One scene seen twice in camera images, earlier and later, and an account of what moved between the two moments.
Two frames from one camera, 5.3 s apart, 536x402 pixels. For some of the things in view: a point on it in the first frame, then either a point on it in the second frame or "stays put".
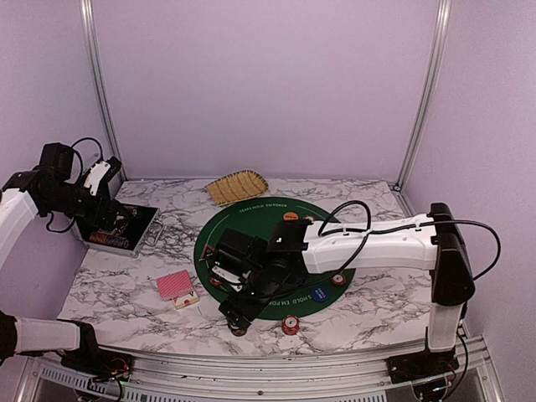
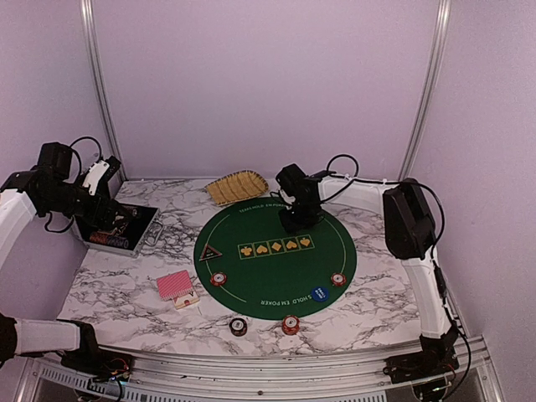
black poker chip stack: [239, 331] stays put
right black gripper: [231, 305] to [291, 226]
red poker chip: [214, 282] stays put
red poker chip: [338, 280] stays put
